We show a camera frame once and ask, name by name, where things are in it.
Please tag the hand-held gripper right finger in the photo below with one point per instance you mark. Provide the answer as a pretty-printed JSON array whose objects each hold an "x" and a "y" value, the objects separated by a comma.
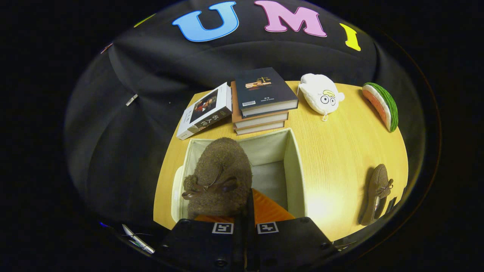
[{"x": 291, "y": 241}]

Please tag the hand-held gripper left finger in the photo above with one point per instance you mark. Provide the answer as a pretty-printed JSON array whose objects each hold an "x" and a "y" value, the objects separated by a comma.
[{"x": 200, "y": 245}]

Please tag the grey fabric storage box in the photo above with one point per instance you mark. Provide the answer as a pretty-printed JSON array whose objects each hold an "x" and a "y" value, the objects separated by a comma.
[{"x": 295, "y": 177}]

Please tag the brown fuzzy shoe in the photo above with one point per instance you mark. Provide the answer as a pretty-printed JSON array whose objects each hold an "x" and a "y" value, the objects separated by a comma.
[
  {"x": 376, "y": 189},
  {"x": 223, "y": 170}
]

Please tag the white-edged screen device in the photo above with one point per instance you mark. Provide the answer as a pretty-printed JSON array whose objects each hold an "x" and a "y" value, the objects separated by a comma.
[{"x": 138, "y": 238}]

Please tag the brown hardcover book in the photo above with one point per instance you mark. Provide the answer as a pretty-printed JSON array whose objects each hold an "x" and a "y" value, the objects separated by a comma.
[
  {"x": 261, "y": 128},
  {"x": 261, "y": 119}
]

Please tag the black backdrop cloth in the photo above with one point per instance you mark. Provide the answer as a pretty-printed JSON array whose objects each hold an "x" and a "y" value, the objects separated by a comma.
[{"x": 113, "y": 143}]

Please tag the white portrait cover book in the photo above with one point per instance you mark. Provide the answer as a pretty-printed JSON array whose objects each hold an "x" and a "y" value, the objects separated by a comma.
[{"x": 206, "y": 111}]

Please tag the white plush toy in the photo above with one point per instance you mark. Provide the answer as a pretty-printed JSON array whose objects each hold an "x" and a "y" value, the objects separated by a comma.
[{"x": 321, "y": 94}]

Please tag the dark blue book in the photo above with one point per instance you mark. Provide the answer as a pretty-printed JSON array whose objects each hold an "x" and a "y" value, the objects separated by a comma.
[{"x": 264, "y": 88}]

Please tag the white clip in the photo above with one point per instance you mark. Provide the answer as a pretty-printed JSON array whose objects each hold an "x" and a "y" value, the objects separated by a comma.
[{"x": 131, "y": 99}]

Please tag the watermelon slice plush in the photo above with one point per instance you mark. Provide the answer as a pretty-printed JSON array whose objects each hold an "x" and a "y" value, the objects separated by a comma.
[{"x": 383, "y": 105}]

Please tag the pink clip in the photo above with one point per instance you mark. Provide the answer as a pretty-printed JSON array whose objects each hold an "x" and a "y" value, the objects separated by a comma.
[{"x": 106, "y": 48}]

